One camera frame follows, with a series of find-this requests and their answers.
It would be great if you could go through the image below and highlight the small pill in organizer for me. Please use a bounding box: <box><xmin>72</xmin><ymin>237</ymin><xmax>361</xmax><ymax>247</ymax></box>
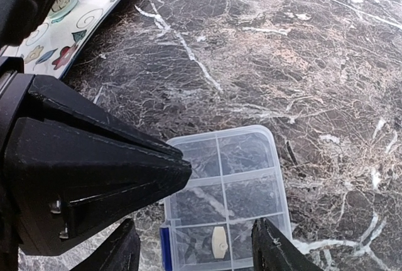
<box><xmin>211</xmin><ymin>226</ymin><xmax>229</xmax><ymax>259</ymax></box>

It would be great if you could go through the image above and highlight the square floral plate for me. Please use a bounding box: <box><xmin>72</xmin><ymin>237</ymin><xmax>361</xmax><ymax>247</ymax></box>
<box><xmin>3</xmin><ymin>0</ymin><xmax>120</xmax><ymax>79</ymax></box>

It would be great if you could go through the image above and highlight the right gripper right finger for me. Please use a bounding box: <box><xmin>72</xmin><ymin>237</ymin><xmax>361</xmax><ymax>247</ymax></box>
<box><xmin>251</xmin><ymin>218</ymin><xmax>322</xmax><ymax>271</ymax></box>

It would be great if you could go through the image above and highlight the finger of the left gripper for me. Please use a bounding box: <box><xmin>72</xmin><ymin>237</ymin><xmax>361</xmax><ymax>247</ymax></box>
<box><xmin>28</xmin><ymin>75</ymin><xmax>183</xmax><ymax>159</ymax></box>
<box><xmin>20</xmin><ymin>118</ymin><xmax>192</xmax><ymax>256</ymax></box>

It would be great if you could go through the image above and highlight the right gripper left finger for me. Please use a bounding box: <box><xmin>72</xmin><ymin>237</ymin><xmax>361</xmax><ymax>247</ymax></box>
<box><xmin>71</xmin><ymin>218</ymin><xmax>141</xmax><ymax>271</ymax></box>

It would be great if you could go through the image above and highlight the clear plastic pill organizer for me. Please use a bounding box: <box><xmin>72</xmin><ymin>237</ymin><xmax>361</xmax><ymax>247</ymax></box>
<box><xmin>160</xmin><ymin>125</ymin><xmax>291</xmax><ymax>270</ymax></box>

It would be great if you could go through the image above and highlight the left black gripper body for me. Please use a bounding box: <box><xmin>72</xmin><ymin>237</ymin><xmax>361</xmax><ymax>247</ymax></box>
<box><xmin>1</xmin><ymin>57</ymin><xmax>35</xmax><ymax>270</ymax></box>

